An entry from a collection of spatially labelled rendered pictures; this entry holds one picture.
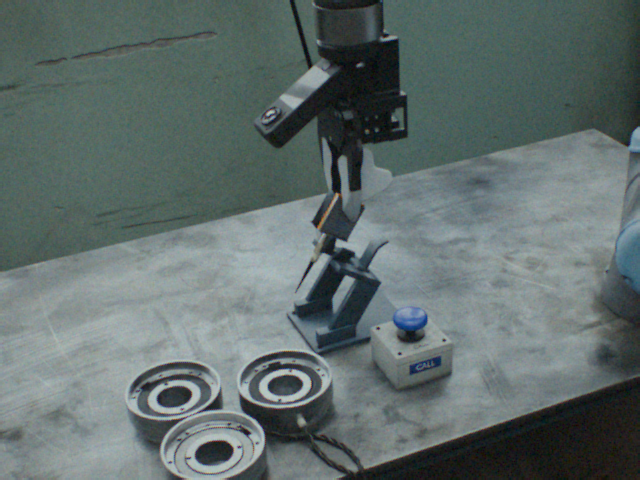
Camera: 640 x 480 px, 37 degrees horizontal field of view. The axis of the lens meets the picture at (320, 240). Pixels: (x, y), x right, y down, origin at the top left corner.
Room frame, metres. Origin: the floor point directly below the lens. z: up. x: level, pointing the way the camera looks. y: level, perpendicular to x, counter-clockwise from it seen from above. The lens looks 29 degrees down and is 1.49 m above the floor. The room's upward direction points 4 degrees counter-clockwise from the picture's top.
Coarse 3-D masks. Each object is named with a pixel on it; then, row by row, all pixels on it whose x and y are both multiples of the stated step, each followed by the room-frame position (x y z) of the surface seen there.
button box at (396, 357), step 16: (384, 336) 0.91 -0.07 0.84; (400, 336) 0.90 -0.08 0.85; (416, 336) 0.90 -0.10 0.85; (432, 336) 0.90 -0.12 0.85; (384, 352) 0.90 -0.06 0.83; (400, 352) 0.88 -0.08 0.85; (416, 352) 0.88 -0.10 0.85; (432, 352) 0.88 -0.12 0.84; (448, 352) 0.89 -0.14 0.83; (384, 368) 0.90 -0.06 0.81; (400, 368) 0.87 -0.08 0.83; (416, 368) 0.87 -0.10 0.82; (432, 368) 0.88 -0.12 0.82; (448, 368) 0.89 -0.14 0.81; (400, 384) 0.87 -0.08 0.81; (416, 384) 0.87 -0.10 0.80
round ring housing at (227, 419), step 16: (192, 416) 0.80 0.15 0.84; (208, 416) 0.80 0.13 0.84; (224, 416) 0.80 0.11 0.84; (240, 416) 0.79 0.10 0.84; (176, 432) 0.78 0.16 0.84; (192, 432) 0.79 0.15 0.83; (240, 432) 0.79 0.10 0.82; (256, 432) 0.78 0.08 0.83; (176, 448) 0.76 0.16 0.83; (192, 448) 0.76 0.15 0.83; (208, 448) 0.77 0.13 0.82; (224, 448) 0.77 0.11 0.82; (240, 448) 0.76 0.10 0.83; (256, 448) 0.75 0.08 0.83; (192, 464) 0.74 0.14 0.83; (224, 464) 0.73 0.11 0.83; (256, 464) 0.72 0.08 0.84
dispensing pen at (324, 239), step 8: (328, 192) 1.02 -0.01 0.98; (336, 192) 1.01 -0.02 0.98; (328, 200) 1.01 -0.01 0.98; (320, 208) 1.01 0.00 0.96; (320, 216) 1.00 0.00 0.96; (312, 224) 1.00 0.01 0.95; (320, 240) 1.00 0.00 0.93; (328, 240) 1.00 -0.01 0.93; (320, 248) 0.99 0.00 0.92; (312, 256) 0.99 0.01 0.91; (312, 264) 0.99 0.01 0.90
